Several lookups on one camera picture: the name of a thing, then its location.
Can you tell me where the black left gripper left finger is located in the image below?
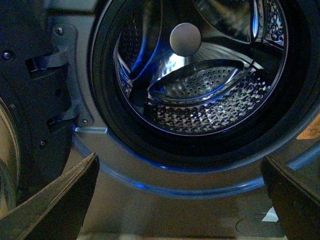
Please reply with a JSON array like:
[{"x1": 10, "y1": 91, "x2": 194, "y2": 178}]
[{"x1": 0, "y1": 152, "x2": 100, "y2": 240}]

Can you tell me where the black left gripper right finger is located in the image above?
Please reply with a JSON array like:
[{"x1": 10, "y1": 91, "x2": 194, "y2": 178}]
[{"x1": 260, "y1": 157, "x2": 320, "y2": 240}]

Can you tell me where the black washing machine door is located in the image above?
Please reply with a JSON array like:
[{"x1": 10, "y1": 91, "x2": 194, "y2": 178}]
[{"x1": 0, "y1": 0, "x2": 73, "y2": 215}]

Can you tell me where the grey front-load washing machine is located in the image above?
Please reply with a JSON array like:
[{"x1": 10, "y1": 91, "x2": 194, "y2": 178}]
[{"x1": 45, "y1": 0, "x2": 320, "y2": 240}]

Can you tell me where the white tape piece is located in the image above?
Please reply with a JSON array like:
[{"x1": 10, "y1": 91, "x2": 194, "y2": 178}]
[{"x1": 261, "y1": 207, "x2": 279, "y2": 223}]

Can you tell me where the orange warning sticker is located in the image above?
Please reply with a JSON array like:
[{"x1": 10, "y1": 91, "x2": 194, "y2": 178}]
[{"x1": 296, "y1": 115, "x2": 320, "y2": 140}]

